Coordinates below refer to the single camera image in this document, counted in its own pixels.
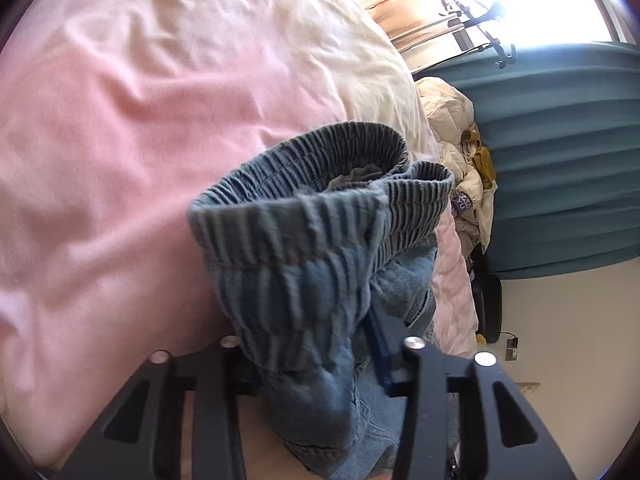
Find mustard yellow garment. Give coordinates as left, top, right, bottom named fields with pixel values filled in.
left=462, top=127, right=498, bottom=188

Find beige hanging garment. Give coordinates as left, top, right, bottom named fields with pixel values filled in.
left=352, top=0, right=463, bottom=73

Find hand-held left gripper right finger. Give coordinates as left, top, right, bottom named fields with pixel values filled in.
left=367, top=305, right=576, bottom=480

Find blue denim jeans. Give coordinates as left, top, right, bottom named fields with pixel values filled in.
left=187, top=121, right=461, bottom=480

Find teal curtain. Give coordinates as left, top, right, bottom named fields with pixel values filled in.
left=440, top=40, right=640, bottom=278

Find black armchair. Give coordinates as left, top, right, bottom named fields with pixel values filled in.
left=470, top=252, right=503, bottom=343

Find cream quilt pile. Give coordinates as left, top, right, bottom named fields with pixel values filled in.
left=415, top=77, right=500, bottom=261

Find pastel pink bed blanket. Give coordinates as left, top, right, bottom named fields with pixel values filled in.
left=0, top=0, right=478, bottom=471

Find window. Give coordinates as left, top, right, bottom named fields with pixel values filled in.
left=415, top=0, right=640, bottom=51

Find garment steamer stand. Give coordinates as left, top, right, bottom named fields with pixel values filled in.
left=400, top=0, right=518, bottom=68

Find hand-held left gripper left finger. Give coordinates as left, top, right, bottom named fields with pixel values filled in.
left=59, top=336, right=261, bottom=480

